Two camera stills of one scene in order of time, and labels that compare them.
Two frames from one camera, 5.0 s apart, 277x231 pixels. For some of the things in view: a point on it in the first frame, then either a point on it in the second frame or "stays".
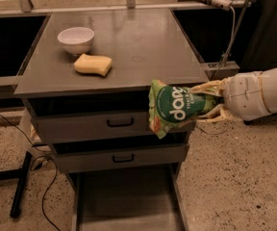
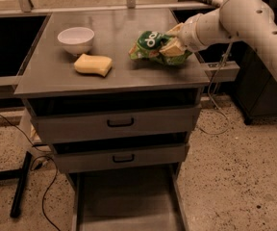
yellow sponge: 88,64 stays
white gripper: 242,95 -> 188,36
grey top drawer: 98,119 stays
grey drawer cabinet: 87,81 stays
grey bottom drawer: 145,198 stays
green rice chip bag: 171,107 -> 147,45
